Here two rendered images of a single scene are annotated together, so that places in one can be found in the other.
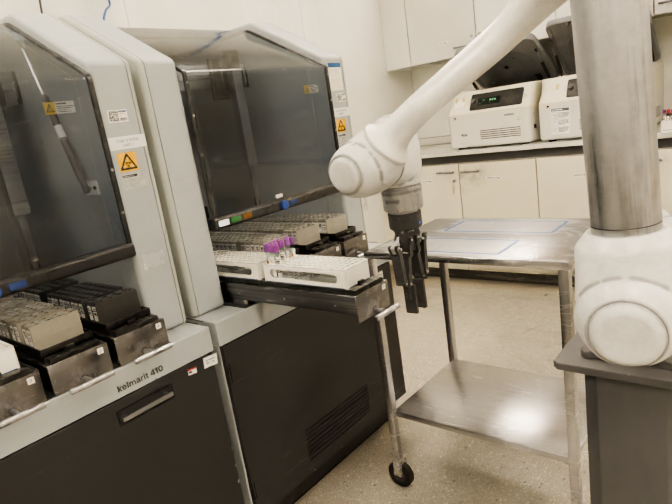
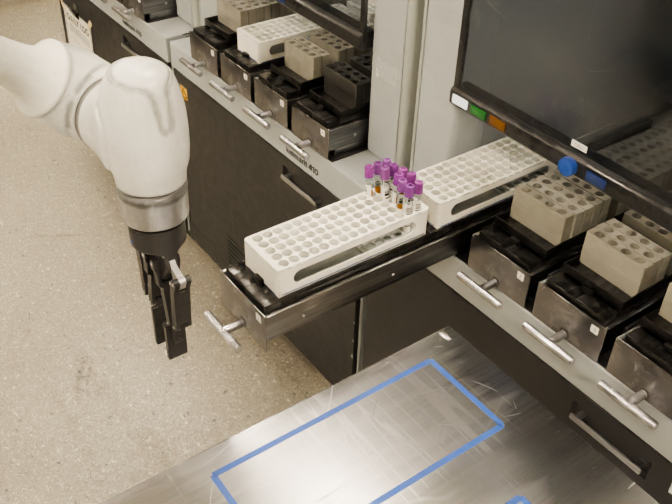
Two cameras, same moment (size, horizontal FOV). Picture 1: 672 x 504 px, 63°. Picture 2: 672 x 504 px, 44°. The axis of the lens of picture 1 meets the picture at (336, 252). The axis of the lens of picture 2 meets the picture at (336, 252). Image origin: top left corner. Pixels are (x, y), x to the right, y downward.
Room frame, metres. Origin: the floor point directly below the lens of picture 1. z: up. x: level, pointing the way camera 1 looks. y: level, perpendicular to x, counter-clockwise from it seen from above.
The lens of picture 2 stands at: (1.63, -0.99, 1.63)
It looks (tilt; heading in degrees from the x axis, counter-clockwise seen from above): 38 degrees down; 102
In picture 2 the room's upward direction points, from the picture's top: 2 degrees clockwise
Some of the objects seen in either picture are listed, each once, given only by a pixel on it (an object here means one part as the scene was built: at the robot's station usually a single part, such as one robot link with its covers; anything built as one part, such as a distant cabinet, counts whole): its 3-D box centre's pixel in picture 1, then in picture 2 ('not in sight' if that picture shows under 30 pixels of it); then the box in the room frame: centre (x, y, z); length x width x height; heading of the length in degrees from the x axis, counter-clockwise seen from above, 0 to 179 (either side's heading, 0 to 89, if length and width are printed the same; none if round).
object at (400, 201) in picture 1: (402, 198); (153, 198); (1.21, -0.16, 1.03); 0.09 x 0.09 x 0.06
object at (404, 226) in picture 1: (406, 230); (159, 244); (1.21, -0.17, 0.95); 0.08 x 0.07 x 0.09; 139
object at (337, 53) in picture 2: (42, 326); (327, 53); (1.24, 0.71, 0.85); 0.12 x 0.02 x 0.06; 138
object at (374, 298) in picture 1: (282, 287); (402, 237); (1.51, 0.17, 0.78); 0.73 x 0.14 x 0.09; 49
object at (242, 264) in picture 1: (237, 265); (481, 179); (1.62, 0.30, 0.83); 0.30 x 0.10 x 0.06; 49
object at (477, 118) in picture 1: (505, 92); not in sight; (3.71, -1.26, 1.22); 0.62 x 0.56 x 0.64; 137
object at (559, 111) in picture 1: (601, 73); not in sight; (3.33, -1.70, 1.24); 0.62 x 0.56 x 0.69; 139
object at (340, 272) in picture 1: (314, 272); (338, 238); (1.41, 0.06, 0.83); 0.30 x 0.10 x 0.06; 49
